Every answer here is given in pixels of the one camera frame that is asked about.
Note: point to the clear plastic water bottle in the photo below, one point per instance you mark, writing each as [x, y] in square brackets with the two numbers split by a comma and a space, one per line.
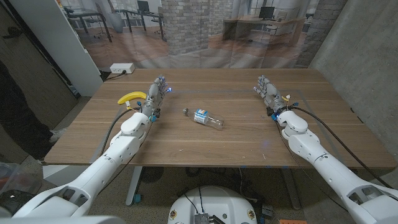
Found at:
[205, 118]

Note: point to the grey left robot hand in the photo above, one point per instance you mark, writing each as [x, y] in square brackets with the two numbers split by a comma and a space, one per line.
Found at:
[153, 96]

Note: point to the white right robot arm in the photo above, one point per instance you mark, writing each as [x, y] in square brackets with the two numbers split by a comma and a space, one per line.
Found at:
[329, 168]

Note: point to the clear plastic bin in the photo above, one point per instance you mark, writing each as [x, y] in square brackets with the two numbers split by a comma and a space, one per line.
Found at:
[15, 179]

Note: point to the white shoe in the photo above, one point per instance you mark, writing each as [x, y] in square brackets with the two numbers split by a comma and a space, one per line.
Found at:
[57, 135]

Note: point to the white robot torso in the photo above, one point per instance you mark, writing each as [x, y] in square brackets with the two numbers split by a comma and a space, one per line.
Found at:
[214, 203]

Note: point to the white panel board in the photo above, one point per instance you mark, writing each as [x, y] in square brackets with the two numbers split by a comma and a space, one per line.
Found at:
[59, 43]

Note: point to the grey table leg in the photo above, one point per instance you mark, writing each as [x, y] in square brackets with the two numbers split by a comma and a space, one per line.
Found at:
[291, 189]

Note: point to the printed office backdrop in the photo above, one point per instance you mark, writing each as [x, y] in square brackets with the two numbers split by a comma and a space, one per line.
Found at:
[186, 34]

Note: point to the person in dark trousers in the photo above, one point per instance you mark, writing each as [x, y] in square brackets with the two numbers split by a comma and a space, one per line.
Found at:
[18, 118]

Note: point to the black round fan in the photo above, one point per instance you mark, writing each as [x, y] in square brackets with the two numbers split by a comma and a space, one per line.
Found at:
[151, 174]

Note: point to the yellow toy banana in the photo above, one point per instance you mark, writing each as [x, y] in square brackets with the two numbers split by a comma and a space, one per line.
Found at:
[130, 96]

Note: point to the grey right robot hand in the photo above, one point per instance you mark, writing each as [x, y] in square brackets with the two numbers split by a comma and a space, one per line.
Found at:
[271, 93]

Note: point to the white power strip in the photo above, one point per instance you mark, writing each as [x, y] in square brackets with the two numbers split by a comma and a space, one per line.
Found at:
[122, 68]

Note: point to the orange box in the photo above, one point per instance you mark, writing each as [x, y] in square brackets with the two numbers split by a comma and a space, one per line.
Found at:
[292, 221]

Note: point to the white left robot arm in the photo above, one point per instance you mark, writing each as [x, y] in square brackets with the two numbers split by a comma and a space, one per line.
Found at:
[102, 165]

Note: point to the white table leg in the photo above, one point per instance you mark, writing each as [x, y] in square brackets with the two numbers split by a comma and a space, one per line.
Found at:
[133, 185]

